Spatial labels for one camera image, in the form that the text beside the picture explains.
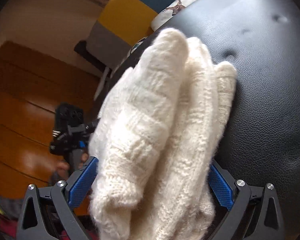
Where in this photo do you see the cream knitted sweater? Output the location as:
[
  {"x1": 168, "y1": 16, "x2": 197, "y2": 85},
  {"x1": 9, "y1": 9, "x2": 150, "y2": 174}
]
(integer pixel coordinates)
[{"x1": 89, "y1": 28, "x2": 237, "y2": 239}]

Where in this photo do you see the person's left hand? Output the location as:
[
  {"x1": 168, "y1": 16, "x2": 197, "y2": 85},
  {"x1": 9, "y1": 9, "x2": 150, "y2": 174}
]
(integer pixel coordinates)
[{"x1": 49, "y1": 153, "x2": 89, "y2": 186}]

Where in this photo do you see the wooden wardrobe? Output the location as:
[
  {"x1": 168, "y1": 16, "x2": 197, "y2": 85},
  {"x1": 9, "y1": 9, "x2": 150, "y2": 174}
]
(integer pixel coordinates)
[{"x1": 0, "y1": 41, "x2": 98, "y2": 198}]

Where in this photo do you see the grey yellow blue sofa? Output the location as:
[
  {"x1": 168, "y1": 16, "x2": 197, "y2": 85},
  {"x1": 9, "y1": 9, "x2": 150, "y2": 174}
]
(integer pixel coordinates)
[{"x1": 74, "y1": 0, "x2": 175, "y2": 99}]

